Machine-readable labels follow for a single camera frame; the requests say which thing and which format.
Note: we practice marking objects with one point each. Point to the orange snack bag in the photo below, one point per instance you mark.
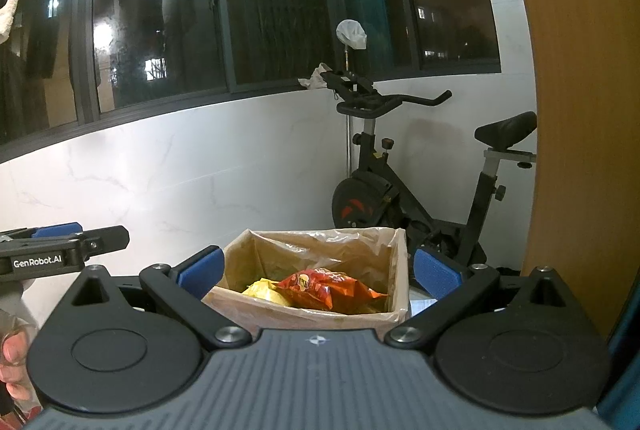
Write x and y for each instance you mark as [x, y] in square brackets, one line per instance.
[325, 290]

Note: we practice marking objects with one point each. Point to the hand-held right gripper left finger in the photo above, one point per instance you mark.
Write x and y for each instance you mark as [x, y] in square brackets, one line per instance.
[202, 272]

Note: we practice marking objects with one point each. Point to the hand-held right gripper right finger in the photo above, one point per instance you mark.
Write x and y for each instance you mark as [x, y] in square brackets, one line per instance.
[435, 272]

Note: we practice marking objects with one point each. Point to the pole with white cloth cap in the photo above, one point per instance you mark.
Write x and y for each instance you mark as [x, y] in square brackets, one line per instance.
[351, 34]

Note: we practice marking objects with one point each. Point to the teal curtain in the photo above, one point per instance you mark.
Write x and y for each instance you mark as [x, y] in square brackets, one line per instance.
[625, 385]

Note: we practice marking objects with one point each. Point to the yellow snack bag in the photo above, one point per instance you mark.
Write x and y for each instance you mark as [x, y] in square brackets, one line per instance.
[262, 292]

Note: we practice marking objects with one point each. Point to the wooden panel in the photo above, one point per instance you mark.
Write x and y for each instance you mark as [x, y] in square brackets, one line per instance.
[580, 110]

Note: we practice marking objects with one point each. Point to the person's left hand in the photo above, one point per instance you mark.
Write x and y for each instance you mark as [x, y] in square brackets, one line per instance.
[12, 352]

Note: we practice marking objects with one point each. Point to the dark framed window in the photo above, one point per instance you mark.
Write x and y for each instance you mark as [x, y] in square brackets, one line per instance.
[300, 10]

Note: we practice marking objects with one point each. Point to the brown cardboard box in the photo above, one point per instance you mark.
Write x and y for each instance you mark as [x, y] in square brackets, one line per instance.
[305, 325]

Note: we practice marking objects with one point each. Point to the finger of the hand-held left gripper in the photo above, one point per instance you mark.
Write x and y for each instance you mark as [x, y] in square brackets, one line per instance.
[57, 230]
[107, 240]

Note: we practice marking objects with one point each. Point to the crumpled cloth on windowsill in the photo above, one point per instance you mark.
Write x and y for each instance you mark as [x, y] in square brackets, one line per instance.
[312, 79]

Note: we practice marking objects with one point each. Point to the black exercise bike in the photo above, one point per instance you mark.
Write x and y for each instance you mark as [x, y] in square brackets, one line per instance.
[380, 205]

